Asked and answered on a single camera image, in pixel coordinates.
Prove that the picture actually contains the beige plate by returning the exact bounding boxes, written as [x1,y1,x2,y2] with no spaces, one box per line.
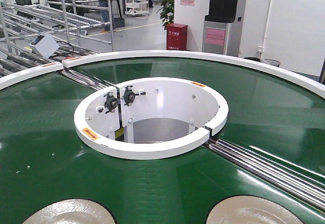
[24,199,117,223]
[206,196,302,223]

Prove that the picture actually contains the red fire extinguisher box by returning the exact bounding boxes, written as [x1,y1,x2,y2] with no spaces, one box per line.
[167,23,188,51]

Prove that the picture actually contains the green potted plant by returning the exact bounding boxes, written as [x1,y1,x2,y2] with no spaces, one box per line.
[158,0,175,30]

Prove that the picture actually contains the water dispenser machine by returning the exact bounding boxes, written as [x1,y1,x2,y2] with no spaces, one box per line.
[202,0,246,57]

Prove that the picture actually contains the white utility cart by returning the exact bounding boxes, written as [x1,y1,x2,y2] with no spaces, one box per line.
[125,0,149,16]

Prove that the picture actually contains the metal roller rack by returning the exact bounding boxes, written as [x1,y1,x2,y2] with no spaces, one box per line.
[1,0,112,77]

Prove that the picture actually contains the white control box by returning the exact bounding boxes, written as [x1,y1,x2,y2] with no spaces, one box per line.
[30,33,59,58]

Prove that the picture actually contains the green circular conveyor belt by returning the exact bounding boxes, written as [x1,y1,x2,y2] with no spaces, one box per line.
[1,57,324,223]

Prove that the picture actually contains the white outer conveyor rim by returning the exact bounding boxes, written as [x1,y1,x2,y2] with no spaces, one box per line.
[1,50,324,98]

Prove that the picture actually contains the steel conveyor rollers right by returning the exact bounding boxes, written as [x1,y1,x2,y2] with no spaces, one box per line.
[203,138,324,212]

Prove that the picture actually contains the white inner conveyor ring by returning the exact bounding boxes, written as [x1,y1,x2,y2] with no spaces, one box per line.
[74,77,229,161]

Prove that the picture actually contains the black wire waste bin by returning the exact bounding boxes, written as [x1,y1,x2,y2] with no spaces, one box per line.
[263,59,280,67]

